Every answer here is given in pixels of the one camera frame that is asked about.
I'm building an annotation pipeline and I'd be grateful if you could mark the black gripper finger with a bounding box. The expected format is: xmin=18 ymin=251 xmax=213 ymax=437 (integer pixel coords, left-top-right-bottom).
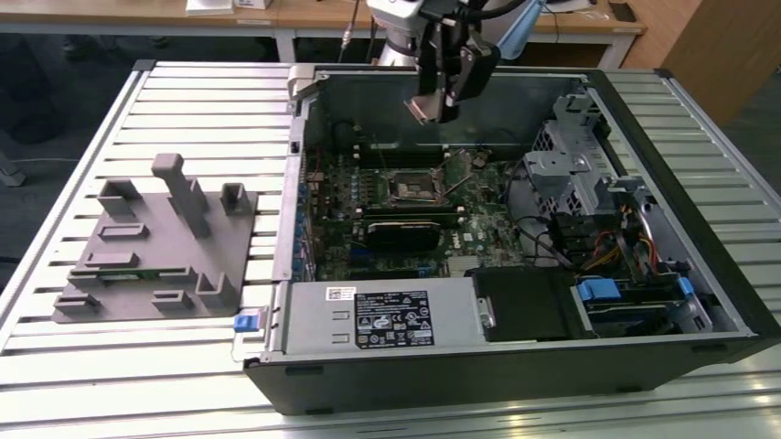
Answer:
xmin=416 ymin=21 xmax=447 ymax=100
xmin=439 ymin=33 xmax=503 ymax=124

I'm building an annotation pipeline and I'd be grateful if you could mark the silver CPU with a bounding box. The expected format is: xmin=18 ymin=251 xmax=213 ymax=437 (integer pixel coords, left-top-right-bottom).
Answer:
xmin=404 ymin=92 xmax=447 ymax=125

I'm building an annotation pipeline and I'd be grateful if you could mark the CPU socket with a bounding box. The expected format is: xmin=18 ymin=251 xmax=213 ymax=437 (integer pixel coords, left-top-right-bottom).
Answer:
xmin=387 ymin=168 xmax=445 ymax=206

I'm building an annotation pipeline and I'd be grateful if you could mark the silver metal drive cage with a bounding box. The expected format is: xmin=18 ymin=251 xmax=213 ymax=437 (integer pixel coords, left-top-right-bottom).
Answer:
xmin=520 ymin=93 xmax=615 ymax=216

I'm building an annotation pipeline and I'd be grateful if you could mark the green motherboard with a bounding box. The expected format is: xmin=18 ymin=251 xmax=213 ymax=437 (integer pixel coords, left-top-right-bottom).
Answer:
xmin=301 ymin=145 xmax=532 ymax=281

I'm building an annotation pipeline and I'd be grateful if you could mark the black graphics card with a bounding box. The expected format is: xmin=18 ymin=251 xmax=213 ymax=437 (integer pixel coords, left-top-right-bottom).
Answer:
xmin=363 ymin=219 xmax=441 ymax=251

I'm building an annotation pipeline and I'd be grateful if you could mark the wooden cabinet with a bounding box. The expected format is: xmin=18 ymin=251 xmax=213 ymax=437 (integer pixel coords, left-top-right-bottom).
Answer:
xmin=620 ymin=0 xmax=781 ymax=134

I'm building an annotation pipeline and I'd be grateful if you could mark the wooden desk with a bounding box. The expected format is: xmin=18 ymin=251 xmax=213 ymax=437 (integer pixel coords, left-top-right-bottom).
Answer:
xmin=0 ymin=0 xmax=647 ymax=70

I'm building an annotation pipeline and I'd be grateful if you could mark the blue disk carrier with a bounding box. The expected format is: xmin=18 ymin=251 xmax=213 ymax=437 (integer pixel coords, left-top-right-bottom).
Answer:
xmin=575 ymin=277 xmax=622 ymax=305

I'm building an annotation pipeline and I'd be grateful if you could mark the silver power supply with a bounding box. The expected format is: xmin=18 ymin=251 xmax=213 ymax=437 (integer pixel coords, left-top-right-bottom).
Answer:
xmin=284 ymin=279 xmax=489 ymax=354

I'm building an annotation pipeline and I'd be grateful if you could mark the grey parts rack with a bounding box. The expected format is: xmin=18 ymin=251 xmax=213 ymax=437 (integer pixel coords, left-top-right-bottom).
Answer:
xmin=50 ymin=153 xmax=261 ymax=325

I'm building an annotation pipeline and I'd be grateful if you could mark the blue case latch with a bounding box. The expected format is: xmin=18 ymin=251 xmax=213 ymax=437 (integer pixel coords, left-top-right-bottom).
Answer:
xmin=233 ymin=309 xmax=270 ymax=333

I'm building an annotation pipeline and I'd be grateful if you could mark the green RAM stick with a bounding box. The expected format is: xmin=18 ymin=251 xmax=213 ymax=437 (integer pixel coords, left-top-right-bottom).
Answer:
xmin=98 ymin=270 xmax=185 ymax=281

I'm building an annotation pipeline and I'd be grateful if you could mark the black PC case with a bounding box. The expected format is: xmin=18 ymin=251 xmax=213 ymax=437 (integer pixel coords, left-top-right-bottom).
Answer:
xmin=241 ymin=63 xmax=781 ymax=417

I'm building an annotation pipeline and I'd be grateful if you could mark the grey desk foot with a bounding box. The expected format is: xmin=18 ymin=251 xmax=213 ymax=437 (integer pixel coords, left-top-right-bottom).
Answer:
xmin=0 ymin=150 xmax=26 ymax=187

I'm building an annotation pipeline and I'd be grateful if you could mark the black cable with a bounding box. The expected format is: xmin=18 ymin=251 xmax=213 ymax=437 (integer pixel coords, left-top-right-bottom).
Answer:
xmin=515 ymin=214 xmax=578 ymax=269

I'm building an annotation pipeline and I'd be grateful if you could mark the yellow orange wire bundle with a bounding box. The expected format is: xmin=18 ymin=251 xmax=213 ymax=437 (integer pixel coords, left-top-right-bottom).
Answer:
xmin=584 ymin=205 xmax=664 ymax=276

